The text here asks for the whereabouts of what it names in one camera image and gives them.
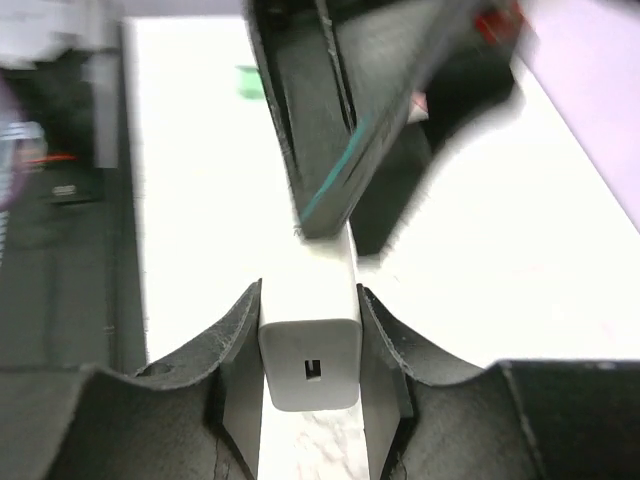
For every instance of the white wall charger plug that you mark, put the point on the white wall charger plug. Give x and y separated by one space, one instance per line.
310 339

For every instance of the green charger plug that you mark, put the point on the green charger plug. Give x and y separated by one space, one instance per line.
249 83

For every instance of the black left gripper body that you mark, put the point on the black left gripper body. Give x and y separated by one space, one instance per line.
472 80

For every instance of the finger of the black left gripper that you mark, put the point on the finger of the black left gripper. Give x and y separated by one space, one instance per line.
338 78

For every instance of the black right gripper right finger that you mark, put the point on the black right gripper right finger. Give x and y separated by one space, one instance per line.
431 415

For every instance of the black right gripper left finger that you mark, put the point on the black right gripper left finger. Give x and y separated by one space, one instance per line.
193 414

